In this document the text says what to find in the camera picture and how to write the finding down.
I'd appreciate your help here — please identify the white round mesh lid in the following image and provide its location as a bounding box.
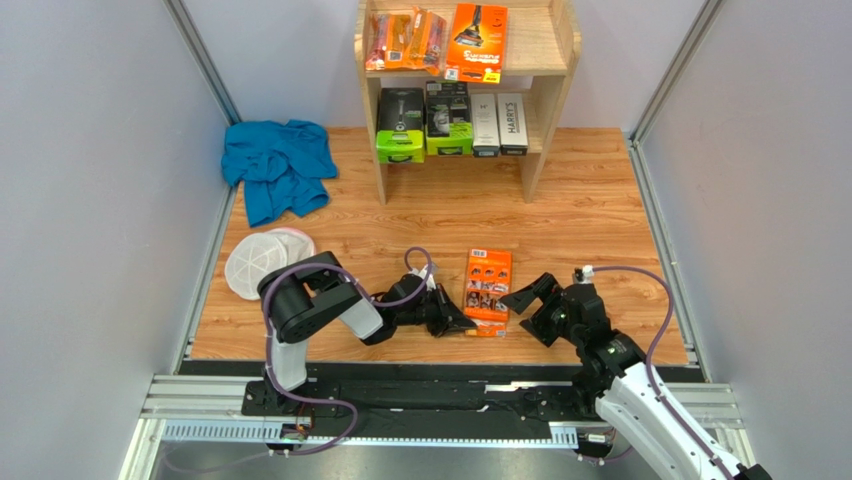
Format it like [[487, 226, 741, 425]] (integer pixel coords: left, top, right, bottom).
[[224, 227, 317, 301]]

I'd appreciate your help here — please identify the blue crumpled cloth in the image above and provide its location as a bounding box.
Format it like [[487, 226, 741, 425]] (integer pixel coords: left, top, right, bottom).
[[221, 120, 338, 228]]

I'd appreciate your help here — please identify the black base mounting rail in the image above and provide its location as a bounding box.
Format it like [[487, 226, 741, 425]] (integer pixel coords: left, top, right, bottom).
[[142, 359, 743, 454]]

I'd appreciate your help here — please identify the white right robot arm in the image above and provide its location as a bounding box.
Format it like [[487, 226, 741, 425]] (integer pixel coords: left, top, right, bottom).
[[500, 266, 770, 479]]

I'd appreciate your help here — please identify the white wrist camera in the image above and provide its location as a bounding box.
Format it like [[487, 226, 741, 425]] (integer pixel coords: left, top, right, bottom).
[[409, 265, 437, 291], [572, 265, 595, 284]]

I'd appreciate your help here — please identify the wooden two-tier shelf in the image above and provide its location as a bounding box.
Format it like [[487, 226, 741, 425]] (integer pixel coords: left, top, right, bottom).
[[354, 1, 582, 205]]

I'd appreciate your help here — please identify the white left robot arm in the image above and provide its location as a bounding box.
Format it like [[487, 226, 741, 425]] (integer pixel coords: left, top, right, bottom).
[[257, 251, 477, 402]]

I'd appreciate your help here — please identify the tall white razor box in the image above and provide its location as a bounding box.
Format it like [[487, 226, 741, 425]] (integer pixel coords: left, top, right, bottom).
[[470, 93, 501, 158]]

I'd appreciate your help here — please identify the green black razor box right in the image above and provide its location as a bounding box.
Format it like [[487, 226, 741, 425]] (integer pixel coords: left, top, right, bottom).
[[424, 80, 473, 156]]

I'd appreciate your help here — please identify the green black razor box left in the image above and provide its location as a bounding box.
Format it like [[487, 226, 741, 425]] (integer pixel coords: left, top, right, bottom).
[[376, 88, 426, 164]]

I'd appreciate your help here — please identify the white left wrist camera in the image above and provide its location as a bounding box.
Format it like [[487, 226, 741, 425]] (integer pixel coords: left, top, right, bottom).
[[409, 265, 437, 291]]

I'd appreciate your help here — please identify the orange Gillette Fusion5 razor box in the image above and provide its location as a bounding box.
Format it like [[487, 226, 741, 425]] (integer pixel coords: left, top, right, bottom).
[[443, 3, 509, 85]]

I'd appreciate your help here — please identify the green black razor box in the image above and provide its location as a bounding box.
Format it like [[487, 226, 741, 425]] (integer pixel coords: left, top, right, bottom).
[[424, 80, 473, 156], [376, 88, 426, 164]]

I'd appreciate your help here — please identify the orange Gillette cartridge box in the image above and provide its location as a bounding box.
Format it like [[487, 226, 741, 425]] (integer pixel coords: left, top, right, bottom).
[[463, 248, 512, 338]]

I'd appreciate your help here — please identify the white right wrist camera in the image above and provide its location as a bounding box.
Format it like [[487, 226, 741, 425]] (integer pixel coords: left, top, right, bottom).
[[572, 265, 595, 284]]

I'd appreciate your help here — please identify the white Harry's razor box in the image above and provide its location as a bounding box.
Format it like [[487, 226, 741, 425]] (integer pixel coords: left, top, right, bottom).
[[496, 93, 529, 156]]

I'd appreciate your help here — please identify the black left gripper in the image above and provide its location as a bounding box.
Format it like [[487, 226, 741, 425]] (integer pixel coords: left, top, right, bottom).
[[395, 283, 477, 338]]

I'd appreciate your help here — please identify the long orange Bic razor bag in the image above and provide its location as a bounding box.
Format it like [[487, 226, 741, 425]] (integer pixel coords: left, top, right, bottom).
[[365, 13, 412, 71]]

